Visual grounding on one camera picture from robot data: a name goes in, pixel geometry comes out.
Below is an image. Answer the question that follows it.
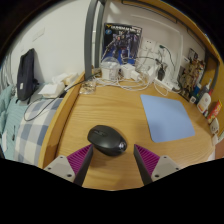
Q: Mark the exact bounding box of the white charging cable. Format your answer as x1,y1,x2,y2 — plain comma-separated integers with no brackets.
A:
93,56,171,98

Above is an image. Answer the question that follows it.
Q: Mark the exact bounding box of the clear snack bag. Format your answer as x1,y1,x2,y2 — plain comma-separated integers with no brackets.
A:
79,80,98,95

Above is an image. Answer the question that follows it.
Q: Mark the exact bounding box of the white mug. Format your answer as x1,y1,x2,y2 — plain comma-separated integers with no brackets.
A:
209,117,221,135

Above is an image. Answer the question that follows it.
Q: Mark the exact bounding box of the black cable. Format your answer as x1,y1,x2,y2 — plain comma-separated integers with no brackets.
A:
23,71,101,123

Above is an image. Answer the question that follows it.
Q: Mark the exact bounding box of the black hanging bag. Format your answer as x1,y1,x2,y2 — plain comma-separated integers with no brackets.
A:
15,48,39,102

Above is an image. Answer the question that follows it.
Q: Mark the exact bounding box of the blue bottle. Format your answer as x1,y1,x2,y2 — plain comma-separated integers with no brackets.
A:
194,83,202,98

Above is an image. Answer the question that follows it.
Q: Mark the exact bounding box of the checkered blue bed blanket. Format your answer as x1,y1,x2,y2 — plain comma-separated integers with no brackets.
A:
0,84,64,167

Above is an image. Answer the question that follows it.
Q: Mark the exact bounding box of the white lotion pump bottle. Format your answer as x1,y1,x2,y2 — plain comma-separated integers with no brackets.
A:
196,87,213,116

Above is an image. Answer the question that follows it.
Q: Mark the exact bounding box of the black computer mouse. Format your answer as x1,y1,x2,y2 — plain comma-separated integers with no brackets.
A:
87,124,128,157

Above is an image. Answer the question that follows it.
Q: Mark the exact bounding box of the white power strip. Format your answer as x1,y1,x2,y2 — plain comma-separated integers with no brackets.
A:
153,77,174,92

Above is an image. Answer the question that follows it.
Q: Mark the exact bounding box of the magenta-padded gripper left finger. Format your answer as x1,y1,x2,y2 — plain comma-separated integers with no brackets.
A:
43,143,94,187

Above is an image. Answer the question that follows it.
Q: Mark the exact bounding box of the grey metal frame post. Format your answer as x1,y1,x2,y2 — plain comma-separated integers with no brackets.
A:
83,0,107,80

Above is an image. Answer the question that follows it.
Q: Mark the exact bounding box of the white charger block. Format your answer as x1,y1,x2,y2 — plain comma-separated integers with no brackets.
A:
120,63,136,80

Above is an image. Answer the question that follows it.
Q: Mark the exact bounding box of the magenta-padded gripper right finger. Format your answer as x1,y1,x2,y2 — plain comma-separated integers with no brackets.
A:
133,143,183,186

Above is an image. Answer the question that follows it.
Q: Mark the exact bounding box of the black plug adapter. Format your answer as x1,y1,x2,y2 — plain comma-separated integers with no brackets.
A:
156,64,167,82

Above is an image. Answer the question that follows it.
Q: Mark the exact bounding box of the golden robot model figure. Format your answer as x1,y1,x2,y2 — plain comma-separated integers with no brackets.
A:
178,59,205,101

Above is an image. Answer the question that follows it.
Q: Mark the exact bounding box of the clear dome-lid cup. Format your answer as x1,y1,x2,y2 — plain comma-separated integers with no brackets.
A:
99,57,121,81

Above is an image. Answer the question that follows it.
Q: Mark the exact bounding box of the white tissue pack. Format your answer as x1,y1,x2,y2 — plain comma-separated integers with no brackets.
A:
38,82,66,99

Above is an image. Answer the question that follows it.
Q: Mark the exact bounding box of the white wall socket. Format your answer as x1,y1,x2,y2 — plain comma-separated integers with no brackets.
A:
139,38,159,56

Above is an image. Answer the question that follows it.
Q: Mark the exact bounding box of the robot model kit box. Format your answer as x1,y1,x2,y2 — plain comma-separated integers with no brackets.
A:
101,22,143,66

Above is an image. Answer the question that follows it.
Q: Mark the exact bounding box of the blue mouse pad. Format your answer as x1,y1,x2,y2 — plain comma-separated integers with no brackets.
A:
139,94,197,144

